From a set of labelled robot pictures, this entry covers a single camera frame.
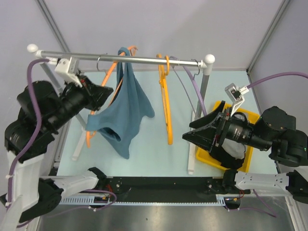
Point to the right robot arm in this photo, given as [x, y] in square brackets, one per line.
[274, 131]

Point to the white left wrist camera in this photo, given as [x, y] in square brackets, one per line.
[67, 68]

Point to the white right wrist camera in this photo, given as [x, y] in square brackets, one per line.
[236, 95]

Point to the purple plastic hanger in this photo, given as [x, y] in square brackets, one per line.
[200, 105]

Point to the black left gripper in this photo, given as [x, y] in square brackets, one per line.
[98, 95]

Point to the grey tank top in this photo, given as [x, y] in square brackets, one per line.
[234, 149]

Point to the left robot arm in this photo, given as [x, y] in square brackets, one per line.
[43, 112]

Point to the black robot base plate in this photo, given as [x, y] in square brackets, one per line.
[148, 187]

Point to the orange hanger with metal hook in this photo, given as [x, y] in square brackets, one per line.
[132, 50]

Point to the yellow plastic bin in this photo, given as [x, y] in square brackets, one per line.
[204, 157]

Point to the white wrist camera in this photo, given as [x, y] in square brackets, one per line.
[236, 95]
[67, 68]

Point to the silver white clothes rack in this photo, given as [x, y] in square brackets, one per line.
[205, 65]

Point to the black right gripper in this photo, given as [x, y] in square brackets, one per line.
[203, 136]

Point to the white slotted cable duct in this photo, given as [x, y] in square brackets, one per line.
[102, 200]

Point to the black tank top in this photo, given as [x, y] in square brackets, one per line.
[226, 160]

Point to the orange plastic hanger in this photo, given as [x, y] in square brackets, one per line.
[163, 73]

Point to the blue tank top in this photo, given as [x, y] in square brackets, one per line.
[120, 122]

